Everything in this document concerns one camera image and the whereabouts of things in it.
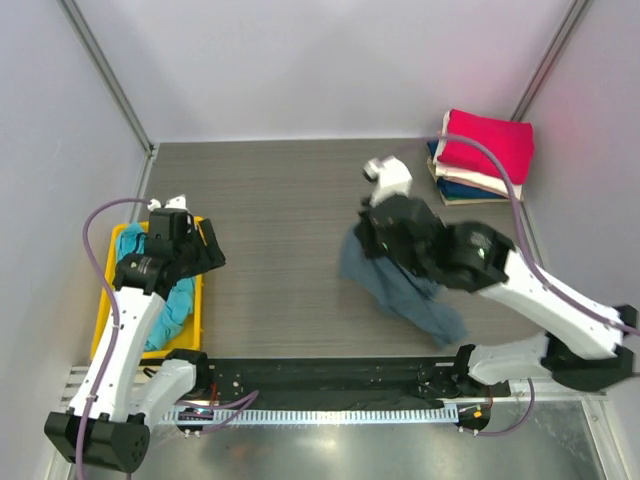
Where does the slate blue t shirt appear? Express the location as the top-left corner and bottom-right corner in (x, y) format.
(339, 226), (468, 348)

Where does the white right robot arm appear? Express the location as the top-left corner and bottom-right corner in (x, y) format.
(355, 194), (637, 396)

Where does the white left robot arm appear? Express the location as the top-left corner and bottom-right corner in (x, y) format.
(44, 207), (226, 478)

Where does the turquoise t shirt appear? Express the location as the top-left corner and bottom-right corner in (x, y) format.
(115, 223), (196, 352)

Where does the folded green t shirt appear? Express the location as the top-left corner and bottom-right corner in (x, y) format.
(440, 194), (509, 206)

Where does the folded navy t shirt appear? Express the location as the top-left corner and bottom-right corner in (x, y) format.
(426, 141), (504, 198)

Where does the folded cream t shirt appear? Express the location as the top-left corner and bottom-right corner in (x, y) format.
(433, 146), (509, 199)

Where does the yellow plastic bin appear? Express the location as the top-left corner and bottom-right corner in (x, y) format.
(90, 216), (207, 365)

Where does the folded red t shirt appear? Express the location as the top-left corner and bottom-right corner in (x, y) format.
(436, 109), (535, 185)

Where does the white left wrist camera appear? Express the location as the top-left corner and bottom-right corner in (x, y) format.
(146, 194), (188, 212)

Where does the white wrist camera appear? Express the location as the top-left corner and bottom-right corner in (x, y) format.
(363, 156), (413, 206)
(146, 194), (188, 212)

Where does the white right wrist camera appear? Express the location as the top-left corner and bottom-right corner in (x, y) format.
(363, 156), (413, 206)

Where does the aluminium frame rail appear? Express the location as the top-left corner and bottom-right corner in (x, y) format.
(60, 365), (160, 409)

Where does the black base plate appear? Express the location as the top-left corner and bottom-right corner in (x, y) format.
(195, 356), (511, 411)

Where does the white slotted cable duct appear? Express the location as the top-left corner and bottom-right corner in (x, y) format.
(159, 404), (459, 427)

